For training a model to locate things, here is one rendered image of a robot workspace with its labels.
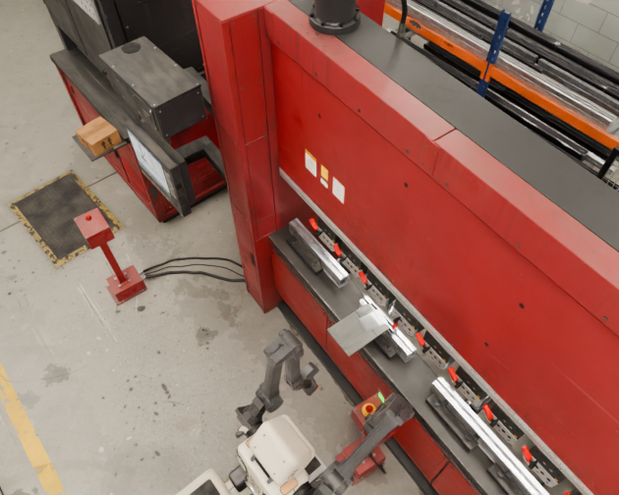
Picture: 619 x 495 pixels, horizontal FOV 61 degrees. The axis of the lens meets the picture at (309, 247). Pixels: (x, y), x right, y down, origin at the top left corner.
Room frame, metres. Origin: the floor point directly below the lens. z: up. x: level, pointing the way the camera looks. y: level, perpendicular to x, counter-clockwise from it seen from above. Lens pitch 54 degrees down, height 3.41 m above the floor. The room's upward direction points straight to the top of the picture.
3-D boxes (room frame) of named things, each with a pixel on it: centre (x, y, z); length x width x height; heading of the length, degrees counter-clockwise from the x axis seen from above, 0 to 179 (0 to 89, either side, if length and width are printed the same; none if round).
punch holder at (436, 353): (1.01, -0.58, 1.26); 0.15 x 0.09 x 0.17; 36
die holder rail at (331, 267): (1.77, -0.05, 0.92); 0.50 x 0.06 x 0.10; 36
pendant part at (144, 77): (2.07, 0.73, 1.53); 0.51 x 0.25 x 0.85; 40
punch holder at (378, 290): (1.34, -0.35, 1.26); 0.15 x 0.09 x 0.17; 36
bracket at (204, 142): (2.22, 0.61, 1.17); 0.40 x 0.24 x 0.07; 36
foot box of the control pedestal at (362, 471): (0.84, -0.30, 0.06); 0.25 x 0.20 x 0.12; 121
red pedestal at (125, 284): (2.09, 1.39, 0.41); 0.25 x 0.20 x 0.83; 126
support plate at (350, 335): (1.23, -0.25, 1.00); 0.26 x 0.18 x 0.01; 126
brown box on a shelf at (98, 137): (2.65, 1.40, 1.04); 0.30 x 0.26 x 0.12; 39
